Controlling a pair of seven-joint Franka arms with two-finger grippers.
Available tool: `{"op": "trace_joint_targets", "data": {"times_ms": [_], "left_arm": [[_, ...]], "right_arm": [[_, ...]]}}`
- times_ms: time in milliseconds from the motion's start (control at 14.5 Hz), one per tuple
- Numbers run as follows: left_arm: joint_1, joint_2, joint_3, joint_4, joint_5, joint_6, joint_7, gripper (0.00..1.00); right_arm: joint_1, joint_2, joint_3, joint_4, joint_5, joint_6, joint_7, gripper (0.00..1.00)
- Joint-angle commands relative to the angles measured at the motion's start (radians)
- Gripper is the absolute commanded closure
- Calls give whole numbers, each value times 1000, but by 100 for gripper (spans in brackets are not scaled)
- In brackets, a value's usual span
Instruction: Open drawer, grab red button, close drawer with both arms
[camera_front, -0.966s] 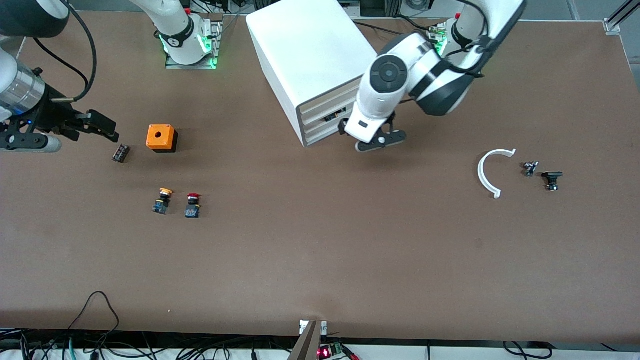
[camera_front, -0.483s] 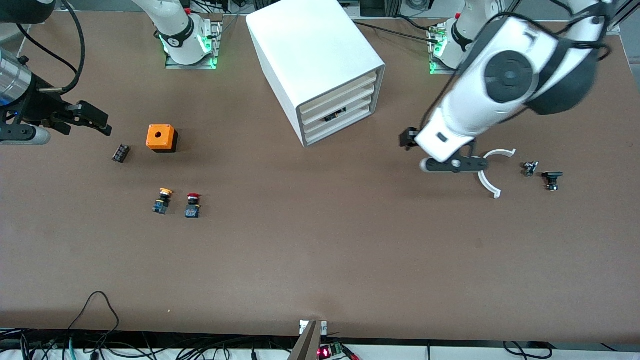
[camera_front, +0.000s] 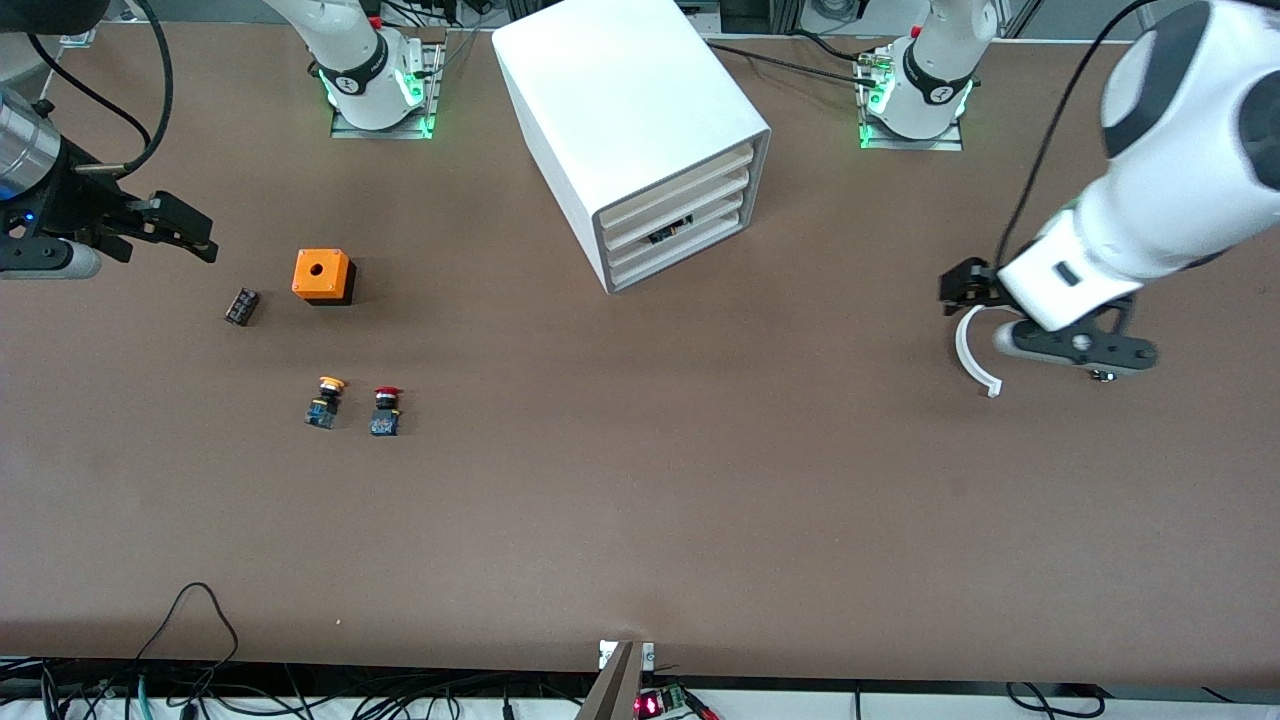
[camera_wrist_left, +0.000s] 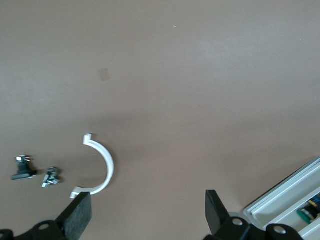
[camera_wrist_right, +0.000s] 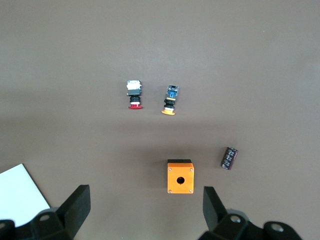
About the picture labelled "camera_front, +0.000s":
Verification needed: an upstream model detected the red push button switch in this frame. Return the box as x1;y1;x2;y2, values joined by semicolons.
369;385;404;438

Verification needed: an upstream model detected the white cabinet drawer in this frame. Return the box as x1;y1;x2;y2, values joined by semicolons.
603;166;753;251
605;190;751;271
598;143;756;231
607;211;751;293

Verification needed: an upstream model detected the white drawer cabinet housing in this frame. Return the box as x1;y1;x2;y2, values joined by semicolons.
492;0;772;294

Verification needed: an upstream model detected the circuit board with red light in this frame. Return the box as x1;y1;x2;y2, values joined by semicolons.
635;683;721;720

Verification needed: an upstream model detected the white plastic half ring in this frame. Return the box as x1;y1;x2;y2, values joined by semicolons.
955;305;1004;399

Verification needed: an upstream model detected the orange button enclosure box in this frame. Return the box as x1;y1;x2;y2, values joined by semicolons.
291;248;358;307

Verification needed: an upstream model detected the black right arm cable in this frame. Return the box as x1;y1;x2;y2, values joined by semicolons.
25;0;176;181

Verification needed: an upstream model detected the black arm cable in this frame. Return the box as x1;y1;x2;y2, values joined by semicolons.
995;0;1161;271
25;0;176;181

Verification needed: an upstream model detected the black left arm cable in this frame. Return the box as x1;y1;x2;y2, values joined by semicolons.
995;0;1161;271

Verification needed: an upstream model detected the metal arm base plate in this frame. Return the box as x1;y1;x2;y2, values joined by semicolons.
330;40;445;141
857;45;965;153

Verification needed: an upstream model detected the yellow push button switch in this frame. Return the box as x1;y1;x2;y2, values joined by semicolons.
304;376;348;432

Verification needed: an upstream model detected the black looped cable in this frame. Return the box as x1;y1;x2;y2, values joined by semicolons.
135;583;241;693

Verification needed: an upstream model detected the aluminium camera mount bar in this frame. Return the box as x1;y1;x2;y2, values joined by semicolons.
575;641;644;720

